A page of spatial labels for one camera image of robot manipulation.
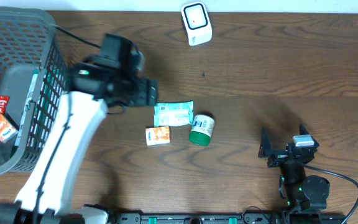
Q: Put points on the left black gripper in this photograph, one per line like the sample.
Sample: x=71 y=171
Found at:
x=143 y=85

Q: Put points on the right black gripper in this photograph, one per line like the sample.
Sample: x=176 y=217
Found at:
x=278 y=156

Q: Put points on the mint green wipes packet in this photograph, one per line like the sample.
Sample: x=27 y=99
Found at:
x=173 y=114

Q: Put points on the orange small box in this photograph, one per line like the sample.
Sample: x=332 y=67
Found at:
x=157 y=135

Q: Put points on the green-lidded white jar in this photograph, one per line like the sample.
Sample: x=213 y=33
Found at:
x=201 y=130

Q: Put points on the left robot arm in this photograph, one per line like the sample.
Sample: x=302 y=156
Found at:
x=95 y=85

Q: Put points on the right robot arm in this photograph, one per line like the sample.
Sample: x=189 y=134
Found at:
x=306 y=195

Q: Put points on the white barcode scanner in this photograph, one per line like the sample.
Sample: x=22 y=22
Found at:
x=196 y=23

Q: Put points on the grey plastic mesh basket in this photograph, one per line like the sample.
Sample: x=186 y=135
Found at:
x=32 y=76

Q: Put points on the orange white box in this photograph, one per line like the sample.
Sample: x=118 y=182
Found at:
x=7 y=130

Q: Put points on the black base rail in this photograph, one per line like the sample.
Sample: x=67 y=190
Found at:
x=252 y=217

